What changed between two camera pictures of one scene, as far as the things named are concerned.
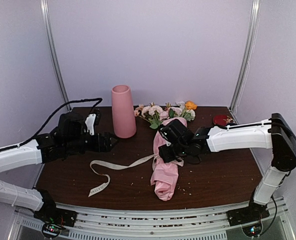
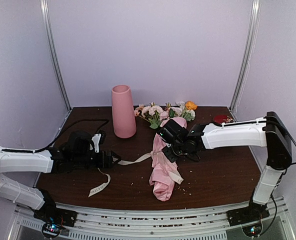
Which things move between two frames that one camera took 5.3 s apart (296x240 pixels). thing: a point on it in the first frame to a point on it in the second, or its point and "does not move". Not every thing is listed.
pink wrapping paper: [164, 173] does not move
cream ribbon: [179, 160] to [172, 174]
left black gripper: [106, 146] to [102, 164]
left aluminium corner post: [46, 16] does not move
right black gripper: [163, 152] does not move
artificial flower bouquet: [154, 115] does not move
